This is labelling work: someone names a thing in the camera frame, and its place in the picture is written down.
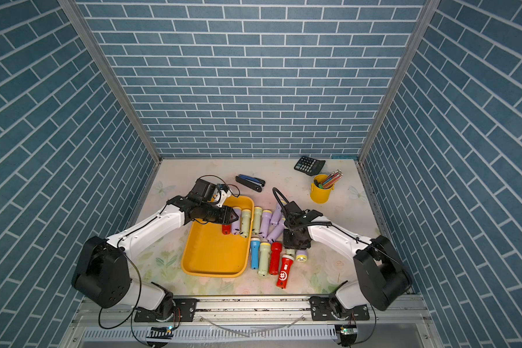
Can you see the coloured pens bundle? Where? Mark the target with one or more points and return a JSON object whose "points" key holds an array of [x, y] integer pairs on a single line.
{"points": [[330, 180]]}

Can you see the blue flashlight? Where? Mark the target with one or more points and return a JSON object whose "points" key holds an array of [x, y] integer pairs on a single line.
{"points": [[254, 252]]}

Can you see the dark red flashlight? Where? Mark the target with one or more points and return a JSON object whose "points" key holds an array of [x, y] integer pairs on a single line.
{"points": [[226, 229]]}

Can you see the green flashlight beside tray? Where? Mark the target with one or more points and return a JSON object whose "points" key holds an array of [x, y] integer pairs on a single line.
{"points": [[257, 218]]}

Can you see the red flashlight lower plain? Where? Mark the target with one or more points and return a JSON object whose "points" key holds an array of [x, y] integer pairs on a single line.
{"points": [[276, 249]]}

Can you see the purple flashlight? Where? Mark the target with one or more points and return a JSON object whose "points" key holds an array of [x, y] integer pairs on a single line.
{"points": [[236, 227], [265, 223], [301, 255], [276, 216], [276, 232]]}

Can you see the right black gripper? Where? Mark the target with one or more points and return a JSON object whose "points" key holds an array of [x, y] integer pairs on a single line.
{"points": [[287, 243]]}

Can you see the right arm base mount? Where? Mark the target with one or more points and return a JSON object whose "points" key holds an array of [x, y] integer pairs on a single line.
{"points": [[327, 308]]}

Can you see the red flashlight white logo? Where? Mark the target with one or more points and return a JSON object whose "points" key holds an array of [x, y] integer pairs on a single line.
{"points": [[283, 276]]}

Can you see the yellow plastic storage tray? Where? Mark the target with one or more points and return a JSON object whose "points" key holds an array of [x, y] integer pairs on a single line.
{"points": [[210, 253]]}

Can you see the black desk calculator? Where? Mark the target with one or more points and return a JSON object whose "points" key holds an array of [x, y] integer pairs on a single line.
{"points": [[309, 166]]}

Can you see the black and blue stapler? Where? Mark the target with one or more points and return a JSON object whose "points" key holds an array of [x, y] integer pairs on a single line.
{"points": [[253, 183]]}

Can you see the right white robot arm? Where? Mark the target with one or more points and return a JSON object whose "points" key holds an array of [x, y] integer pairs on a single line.
{"points": [[381, 275]]}

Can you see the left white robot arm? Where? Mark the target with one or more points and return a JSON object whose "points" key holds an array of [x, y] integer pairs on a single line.
{"points": [[102, 273]]}

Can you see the yellow pen cup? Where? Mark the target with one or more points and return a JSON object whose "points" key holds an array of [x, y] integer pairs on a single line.
{"points": [[320, 194]]}

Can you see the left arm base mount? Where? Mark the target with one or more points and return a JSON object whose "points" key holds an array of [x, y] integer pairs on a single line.
{"points": [[158, 305]]}

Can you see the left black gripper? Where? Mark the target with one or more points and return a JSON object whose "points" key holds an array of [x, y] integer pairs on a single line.
{"points": [[225, 215]]}

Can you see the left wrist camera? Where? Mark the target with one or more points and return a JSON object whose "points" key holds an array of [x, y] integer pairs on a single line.
{"points": [[222, 192]]}

